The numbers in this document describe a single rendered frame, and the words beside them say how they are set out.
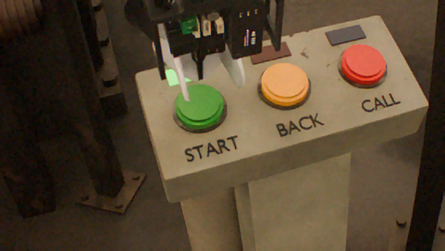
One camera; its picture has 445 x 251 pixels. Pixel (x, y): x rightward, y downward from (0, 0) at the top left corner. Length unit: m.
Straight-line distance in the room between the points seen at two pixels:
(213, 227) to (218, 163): 0.30
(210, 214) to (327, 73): 0.29
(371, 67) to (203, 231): 0.36
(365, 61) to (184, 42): 0.24
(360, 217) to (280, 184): 0.68
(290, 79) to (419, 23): 1.31
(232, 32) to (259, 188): 0.24
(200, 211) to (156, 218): 0.49
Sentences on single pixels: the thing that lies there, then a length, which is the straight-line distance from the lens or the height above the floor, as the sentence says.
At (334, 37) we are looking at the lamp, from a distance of 0.56.
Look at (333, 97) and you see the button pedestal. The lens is 0.52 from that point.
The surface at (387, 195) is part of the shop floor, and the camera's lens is 1.26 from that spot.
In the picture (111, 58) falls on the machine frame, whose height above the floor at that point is 0.07.
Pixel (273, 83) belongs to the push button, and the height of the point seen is 0.61.
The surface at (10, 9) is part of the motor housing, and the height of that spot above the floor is 0.49.
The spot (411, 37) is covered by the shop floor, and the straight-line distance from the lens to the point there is 1.73.
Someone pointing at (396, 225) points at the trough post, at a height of 0.01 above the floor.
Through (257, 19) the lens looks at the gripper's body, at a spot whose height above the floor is 0.75.
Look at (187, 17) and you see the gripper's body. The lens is 0.32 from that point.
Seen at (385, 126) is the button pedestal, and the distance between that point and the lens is 0.54.
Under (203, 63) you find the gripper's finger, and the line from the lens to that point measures 0.44.
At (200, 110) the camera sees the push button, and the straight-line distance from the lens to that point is 0.50.
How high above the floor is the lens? 0.91
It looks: 40 degrees down
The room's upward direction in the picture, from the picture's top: 9 degrees counter-clockwise
